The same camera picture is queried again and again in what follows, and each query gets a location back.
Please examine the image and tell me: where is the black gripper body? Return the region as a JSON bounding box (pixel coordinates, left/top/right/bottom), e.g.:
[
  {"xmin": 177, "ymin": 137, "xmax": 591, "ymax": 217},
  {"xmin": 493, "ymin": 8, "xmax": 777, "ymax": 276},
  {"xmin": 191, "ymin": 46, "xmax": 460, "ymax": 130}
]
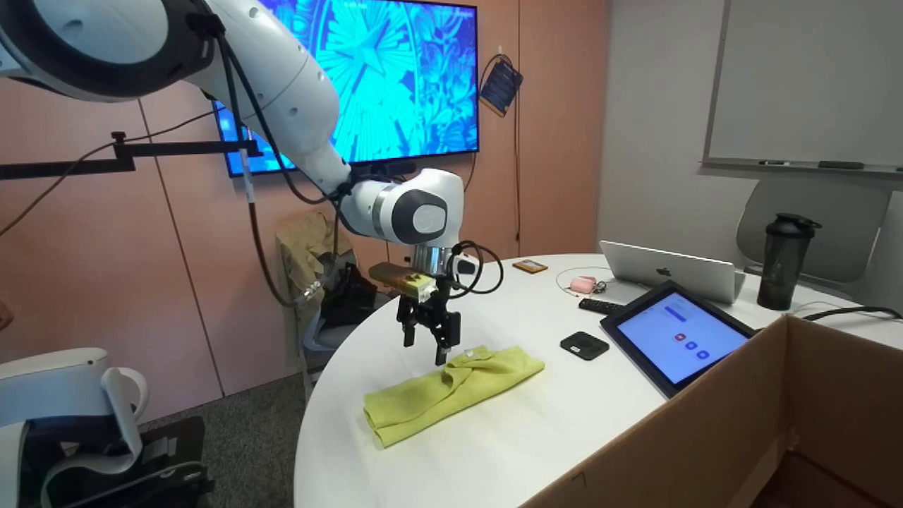
[{"xmin": 397, "ymin": 271, "xmax": 460, "ymax": 330}]

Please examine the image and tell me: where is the yellow cloth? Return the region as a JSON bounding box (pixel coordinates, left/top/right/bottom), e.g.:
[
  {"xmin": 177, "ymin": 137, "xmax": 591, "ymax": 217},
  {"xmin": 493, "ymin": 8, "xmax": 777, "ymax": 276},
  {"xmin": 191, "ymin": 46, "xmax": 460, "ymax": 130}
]
[{"xmin": 365, "ymin": 348, "xmax": 544, "ymax": 450}]

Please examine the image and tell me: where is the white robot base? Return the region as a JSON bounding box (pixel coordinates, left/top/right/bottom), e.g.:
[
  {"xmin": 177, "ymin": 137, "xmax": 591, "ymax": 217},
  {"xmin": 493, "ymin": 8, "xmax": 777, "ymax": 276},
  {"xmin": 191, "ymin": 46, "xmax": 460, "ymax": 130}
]
[{"xmin": 0, "ymin": 348, "xmax": 146, "ymax": 508}]

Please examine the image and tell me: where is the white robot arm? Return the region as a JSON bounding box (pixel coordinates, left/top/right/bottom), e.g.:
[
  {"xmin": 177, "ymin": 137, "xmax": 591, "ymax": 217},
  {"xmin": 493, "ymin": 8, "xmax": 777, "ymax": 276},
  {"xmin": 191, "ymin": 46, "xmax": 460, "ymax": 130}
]
[{"xmin": 0, "ymin": 0, "xmax": 462, "ymax": 351}]

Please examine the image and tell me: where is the brown cardboard box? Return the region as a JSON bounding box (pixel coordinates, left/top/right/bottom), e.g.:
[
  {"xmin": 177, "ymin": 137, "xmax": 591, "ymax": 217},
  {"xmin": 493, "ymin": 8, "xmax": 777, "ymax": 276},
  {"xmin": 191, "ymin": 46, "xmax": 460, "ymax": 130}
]
[{"xmin": 524, "ymin": 316, "xmax": 903, "ymax": 508}]

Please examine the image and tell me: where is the small brown card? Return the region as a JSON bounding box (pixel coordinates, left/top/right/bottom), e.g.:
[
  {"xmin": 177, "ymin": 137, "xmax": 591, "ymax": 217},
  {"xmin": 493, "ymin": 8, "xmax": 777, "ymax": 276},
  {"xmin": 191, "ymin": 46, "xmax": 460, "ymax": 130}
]
[{"xmin": 513, "ymin": 261, "xmax": 547, "ymax": 275}]

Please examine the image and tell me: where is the small black square device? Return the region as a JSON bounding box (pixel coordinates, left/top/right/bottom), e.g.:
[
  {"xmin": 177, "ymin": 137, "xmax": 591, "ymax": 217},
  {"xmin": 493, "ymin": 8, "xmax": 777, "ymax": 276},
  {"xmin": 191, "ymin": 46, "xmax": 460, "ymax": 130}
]
[{"xmin": 560, "ymin": 330, "xmax": 611, "ymax": 362}]

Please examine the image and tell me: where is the pink case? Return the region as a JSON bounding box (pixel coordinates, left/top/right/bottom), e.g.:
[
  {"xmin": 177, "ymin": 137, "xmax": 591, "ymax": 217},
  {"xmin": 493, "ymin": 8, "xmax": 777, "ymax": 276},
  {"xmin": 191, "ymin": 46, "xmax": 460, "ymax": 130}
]
[{"xmin": 568, "ymin": 275, "xmax": 606, "ymax": 293}]

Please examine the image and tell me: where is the black remote control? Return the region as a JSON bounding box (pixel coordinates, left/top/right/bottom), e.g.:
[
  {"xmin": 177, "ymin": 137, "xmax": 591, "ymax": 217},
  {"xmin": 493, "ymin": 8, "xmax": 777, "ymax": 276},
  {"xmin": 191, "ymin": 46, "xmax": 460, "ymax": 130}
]
[{"xmin": 579, "ymin": 300, "xmax": 623, "ymax": 316}]

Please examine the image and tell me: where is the silver laptop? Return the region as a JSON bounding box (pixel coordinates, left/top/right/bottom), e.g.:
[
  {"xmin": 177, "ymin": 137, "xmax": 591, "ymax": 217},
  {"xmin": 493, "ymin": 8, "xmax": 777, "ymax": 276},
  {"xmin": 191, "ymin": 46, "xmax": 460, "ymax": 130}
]
[{"xmin": 599, "ymin": 241, "xmax": 746, "ymax": 306}]

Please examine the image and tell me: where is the black tablet with blue screen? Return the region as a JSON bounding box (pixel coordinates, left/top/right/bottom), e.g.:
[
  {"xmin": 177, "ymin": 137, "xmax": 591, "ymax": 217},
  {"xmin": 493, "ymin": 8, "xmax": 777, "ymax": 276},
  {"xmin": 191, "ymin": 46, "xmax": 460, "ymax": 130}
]
[{"xmin": 602, "ymin": 282, "xmax": 754, "ymax": 398}]

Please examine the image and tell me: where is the black shaker bottle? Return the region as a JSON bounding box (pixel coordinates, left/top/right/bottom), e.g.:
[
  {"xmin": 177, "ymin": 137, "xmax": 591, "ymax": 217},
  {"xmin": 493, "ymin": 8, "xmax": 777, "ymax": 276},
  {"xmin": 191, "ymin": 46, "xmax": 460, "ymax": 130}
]
[{"xmin": 756, "ymin": 213, "xmax": 818, "ymax": 310}]

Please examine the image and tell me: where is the grey lounge chair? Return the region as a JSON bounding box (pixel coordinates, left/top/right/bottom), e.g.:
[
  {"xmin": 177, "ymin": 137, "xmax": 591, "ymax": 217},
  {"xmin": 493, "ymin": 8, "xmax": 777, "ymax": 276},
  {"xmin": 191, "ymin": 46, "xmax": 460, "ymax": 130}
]
[{"xmin": 738, "ymin": 175, "xmax": 893, "ymax": 282}]

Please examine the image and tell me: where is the wall mounted tv screen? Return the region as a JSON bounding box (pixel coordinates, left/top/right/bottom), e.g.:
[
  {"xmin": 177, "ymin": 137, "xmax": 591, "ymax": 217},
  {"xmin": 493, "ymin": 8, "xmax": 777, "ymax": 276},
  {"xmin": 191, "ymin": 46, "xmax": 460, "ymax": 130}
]
[{"xmin": 259, "ymin": 0, "xmax": 479, "ymax": 168}]

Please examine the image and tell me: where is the wall whiteboard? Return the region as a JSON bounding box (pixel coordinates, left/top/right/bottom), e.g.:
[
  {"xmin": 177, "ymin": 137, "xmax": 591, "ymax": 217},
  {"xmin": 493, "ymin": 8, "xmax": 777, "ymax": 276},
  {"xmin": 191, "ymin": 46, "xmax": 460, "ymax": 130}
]
[{"xmin": 702, "ymin": 0, "xmax": 903, "ymax": 182}]

